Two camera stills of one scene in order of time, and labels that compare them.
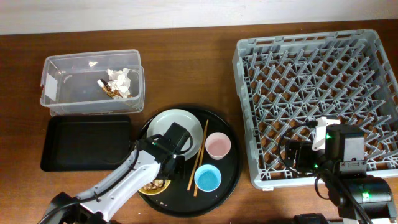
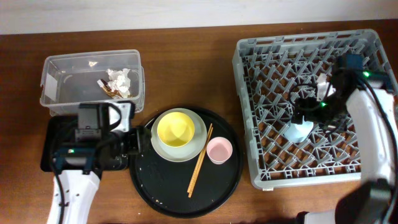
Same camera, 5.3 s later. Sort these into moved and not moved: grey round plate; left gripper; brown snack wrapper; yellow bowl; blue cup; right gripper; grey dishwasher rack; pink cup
Moved: pink cup; yellow bowl; left gripper; blue cup; right gripper
Not moved: brown snack wrapper; grey round plate; grey dishwasher rack
